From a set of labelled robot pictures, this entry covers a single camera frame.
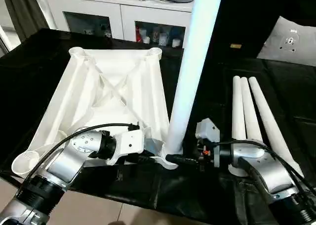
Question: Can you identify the white plastic table top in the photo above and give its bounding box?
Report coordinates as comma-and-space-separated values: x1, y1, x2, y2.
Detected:
10, 46, 185, 179

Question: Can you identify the white plastic table leg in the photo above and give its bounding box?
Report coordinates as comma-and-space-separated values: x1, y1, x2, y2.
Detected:
239, 77, 265, 142
228, 76, 247, 177
164, 0, 226, 157
248, 77, 305, 178

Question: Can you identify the black work mat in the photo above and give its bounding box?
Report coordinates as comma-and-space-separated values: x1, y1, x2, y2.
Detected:
0, 28, 316, 225

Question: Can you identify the white glass-door cabinet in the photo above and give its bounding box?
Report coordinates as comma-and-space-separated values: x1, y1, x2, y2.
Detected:
44, 0, 196, 49

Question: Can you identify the grey curtain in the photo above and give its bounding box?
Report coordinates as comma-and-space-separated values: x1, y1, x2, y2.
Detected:
0, 0, 50, 44

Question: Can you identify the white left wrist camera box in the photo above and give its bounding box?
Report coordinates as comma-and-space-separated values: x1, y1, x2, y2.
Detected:
106, 129, 147, 166

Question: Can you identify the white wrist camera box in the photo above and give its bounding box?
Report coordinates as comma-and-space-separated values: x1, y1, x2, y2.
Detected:
195, 118, 222, 156
106, 129, 147, 166

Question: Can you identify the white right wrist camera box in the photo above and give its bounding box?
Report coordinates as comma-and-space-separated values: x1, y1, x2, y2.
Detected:
195, 118, 222, 156

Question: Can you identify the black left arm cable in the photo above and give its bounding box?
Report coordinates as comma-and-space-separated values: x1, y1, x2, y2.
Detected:
19, 123, 141, 187

